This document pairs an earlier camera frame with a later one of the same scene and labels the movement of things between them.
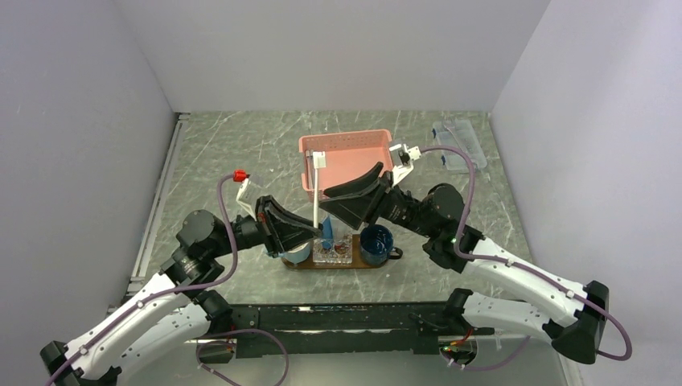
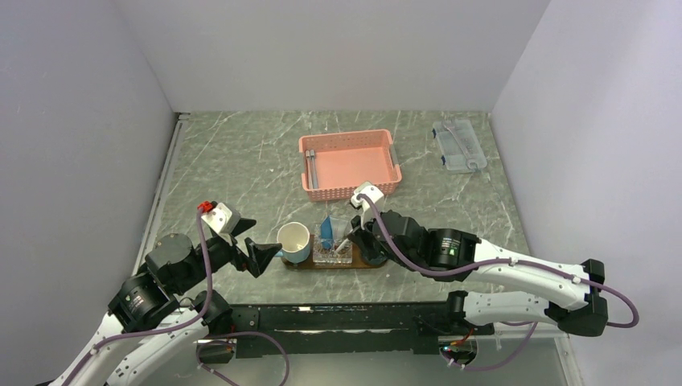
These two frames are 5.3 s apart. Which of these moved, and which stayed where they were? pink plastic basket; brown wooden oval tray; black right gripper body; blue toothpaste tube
Moved: black right gripper body
Stayed: blue toothpaste tube; brown wooden oval tray; pink plastic basket
